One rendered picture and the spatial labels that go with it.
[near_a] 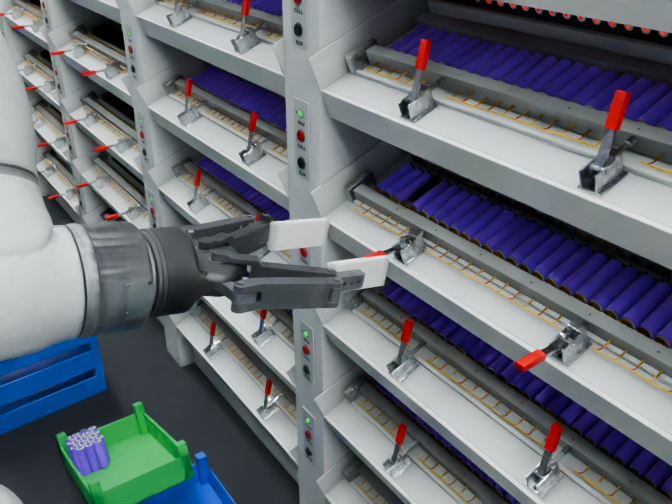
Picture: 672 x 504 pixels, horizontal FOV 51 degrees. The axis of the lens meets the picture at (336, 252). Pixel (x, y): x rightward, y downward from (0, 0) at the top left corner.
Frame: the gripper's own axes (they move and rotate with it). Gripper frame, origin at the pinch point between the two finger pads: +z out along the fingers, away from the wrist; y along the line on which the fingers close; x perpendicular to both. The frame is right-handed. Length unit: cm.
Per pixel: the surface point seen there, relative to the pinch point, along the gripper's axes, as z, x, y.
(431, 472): 33, -45, -8
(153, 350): 32, -82, -112
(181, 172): 29, -24, -98
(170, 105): 23, -8, -94
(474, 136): 18.6, 11.3, -2.3
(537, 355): 17.1, -7.2, 14.4
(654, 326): 27.5, -2.6, 20.0
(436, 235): 24.1, -4.1, -9.6
